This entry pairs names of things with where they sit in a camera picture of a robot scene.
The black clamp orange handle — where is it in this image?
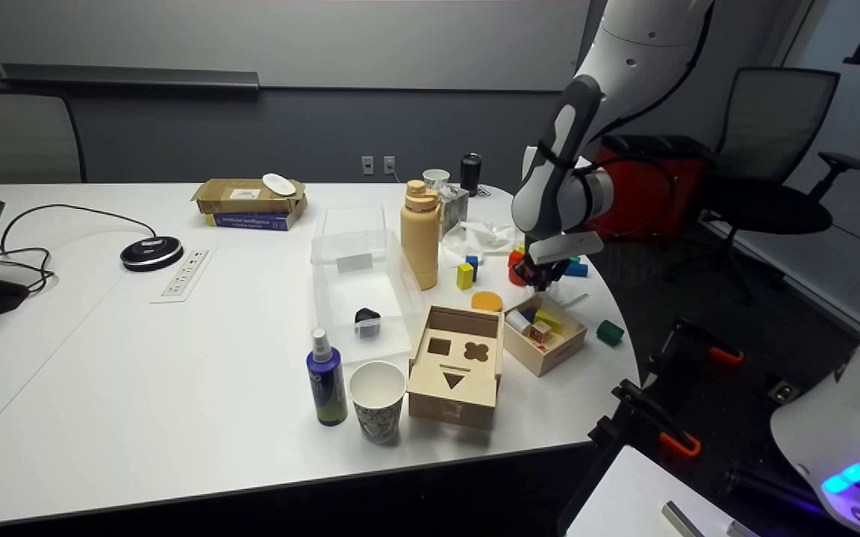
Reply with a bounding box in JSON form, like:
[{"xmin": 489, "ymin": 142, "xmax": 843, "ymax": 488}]
[
  {"xmin": 649, "ymin": 312, "xmax": 749, "ymax": 383},
  {"xmin": 589, "ymin": 374, "xmax": 707, "ymax": 465}
]

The small grey metal bar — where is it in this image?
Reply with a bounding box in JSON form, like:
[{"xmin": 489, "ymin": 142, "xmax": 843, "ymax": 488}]
[{"xmin": 659, "ymin": 497, "xmax": 711, "ymax": 537}]

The black round puck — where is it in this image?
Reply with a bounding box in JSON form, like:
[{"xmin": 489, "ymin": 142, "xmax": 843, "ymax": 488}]
[{"xmin": 117, "ymin": 231, "xmax": 189, "ymax": 274}]

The wooden shape sorter box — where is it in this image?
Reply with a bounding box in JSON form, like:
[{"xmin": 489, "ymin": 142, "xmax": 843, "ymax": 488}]
[{"xmin": 407, "ymin": 300, "xmax": 507, "ymax": 433}]

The wooden block tray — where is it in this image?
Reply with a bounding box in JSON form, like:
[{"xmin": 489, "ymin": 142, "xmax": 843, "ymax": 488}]
[{"xmin": 501, "ymin": 291, "xmax": 592, "ymax": 379}]

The blue book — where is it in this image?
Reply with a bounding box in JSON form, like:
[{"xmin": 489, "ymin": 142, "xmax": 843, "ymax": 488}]
[{"xmin": 213, "ymin": 207, "xmax": 292, "ymax": 231}]

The white tape roll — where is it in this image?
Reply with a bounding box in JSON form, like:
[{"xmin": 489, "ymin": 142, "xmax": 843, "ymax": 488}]
[{"xmin": 260, "ymin": 169, "xmax": 301, "ymax": 200}]

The white power strip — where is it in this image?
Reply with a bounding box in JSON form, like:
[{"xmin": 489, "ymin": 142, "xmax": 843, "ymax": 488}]
[{"xmin": 150, "ymin": 246, "xmax": 216, "ymax": 306}]

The red bin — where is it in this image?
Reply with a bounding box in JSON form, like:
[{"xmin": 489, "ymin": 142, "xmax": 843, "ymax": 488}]
[{"xmin": 589, "ymin": 133, "xmax": 711, "ymax": 246}]

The yellow square block in tray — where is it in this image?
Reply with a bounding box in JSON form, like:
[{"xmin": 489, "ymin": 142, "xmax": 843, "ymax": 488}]
[{"xmin": 532, "ymin": 306, "xmax": 566, "ymax": 337}]

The clear plastic container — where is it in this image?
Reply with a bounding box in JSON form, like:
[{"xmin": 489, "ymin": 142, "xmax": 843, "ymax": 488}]
[{"xmin": 307, "ymin": 206, "xmax": 423, "ymax": 368}]

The short green wooden block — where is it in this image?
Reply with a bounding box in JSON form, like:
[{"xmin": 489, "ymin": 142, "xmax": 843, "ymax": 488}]
[{"xmin": 595, "ymin": 315, "xmax": 628, "ymax": 348}]

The black desk cable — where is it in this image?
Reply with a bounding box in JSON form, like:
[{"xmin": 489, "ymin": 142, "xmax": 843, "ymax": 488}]
[{"xmin": 0, "ymin": 200, "xmax": 157, "ymax": 291}]

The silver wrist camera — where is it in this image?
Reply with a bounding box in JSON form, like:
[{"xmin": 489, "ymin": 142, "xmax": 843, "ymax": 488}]
[{"xmin": 528, "ymin": 230, "xmax": 610, "ymax": 267}]

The tan plastic bottle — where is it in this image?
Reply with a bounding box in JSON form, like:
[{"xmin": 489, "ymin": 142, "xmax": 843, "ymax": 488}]
[{"xmin": 396, "ymin": 176, "xmax": 446, "ymax": 291}]

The whiteboard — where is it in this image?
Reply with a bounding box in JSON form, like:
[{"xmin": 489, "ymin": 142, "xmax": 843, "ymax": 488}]
[{"xmin": 0, "ymin": 0, "xmax": 592, "ymax": 95}]

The white sheet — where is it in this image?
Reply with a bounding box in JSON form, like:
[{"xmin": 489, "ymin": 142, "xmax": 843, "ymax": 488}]
[{"xmin": 561, "ymin": 442, "xmax": 752, "ymax": 537}]

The black metal tumbler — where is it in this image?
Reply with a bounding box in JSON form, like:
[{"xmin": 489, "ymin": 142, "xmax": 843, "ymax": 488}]
[{"xmin": 456, "ymin": 148, "xmax": 487, "ymax": 195}]

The red cylinder block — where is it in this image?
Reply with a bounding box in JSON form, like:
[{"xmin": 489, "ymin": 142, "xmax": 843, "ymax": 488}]
[{"xmin": 504, "ymin": 246, "xmax": 534, "ymax": 288}]

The blue spray bottle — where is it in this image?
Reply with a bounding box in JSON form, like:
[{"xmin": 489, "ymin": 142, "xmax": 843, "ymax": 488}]
[{"xmin": 305, "ymin": 325, "xmax": 349, "ymax": 428}]

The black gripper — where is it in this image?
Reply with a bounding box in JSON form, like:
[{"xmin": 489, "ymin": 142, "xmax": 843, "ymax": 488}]
[{"xmin": 528, "ymin": 251, "xmax": 566, "ymax": 294}]

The black mesh office chair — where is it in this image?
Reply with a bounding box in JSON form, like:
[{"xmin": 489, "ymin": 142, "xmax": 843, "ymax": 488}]
[{"xmin": 695, "ymin": 66, "xmax": 860, "ymax": 300}]

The crumpled clear plastic bag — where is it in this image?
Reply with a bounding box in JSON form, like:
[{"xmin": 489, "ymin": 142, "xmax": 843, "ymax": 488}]
[{"xmin": 443, "ymin": 218, "xmax": 526, "ymax": 261}]

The small black object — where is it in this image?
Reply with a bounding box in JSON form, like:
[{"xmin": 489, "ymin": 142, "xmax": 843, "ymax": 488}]
[{"xmin": 353, "ymin": 303, "xmax": 384, "ymax": 337}]

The orange wooden disc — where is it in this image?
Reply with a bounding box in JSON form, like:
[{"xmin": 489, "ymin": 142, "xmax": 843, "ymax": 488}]
[{"xmin": 468, "ymin": 285, "xmax": 504, "ymax": 312}]

